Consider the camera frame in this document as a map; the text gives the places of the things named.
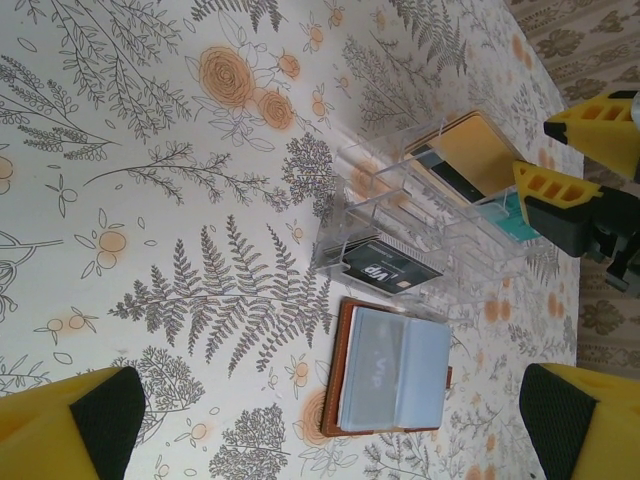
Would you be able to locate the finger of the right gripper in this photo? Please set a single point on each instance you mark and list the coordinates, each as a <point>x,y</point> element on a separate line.
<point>555,200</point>
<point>600,130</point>

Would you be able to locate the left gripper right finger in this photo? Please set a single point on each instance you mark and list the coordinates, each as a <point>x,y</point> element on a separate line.
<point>600,430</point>

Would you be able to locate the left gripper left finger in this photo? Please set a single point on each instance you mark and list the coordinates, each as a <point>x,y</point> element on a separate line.
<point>50,430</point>

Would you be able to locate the black VIP card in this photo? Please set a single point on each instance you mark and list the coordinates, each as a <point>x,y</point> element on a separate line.
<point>400,272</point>

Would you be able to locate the brown leather card holder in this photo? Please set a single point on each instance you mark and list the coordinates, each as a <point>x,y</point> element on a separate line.
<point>380,370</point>

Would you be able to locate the teal card stack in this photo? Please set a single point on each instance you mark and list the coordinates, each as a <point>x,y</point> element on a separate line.
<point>507,227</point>

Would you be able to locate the orange card stack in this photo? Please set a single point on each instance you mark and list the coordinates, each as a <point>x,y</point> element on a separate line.
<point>475,145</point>

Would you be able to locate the clear acrylic card organizer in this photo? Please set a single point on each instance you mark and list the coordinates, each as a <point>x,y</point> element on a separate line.
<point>380,200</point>

